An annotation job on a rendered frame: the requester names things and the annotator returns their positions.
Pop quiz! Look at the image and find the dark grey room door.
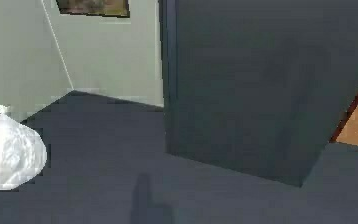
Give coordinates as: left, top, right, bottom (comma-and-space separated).
158, 0, 358, 188

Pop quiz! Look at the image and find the white tied garbage bag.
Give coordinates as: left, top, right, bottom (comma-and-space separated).
0, 104, 48, 192

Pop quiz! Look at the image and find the framed wall picture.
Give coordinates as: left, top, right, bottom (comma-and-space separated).
55, 0, 131, 19

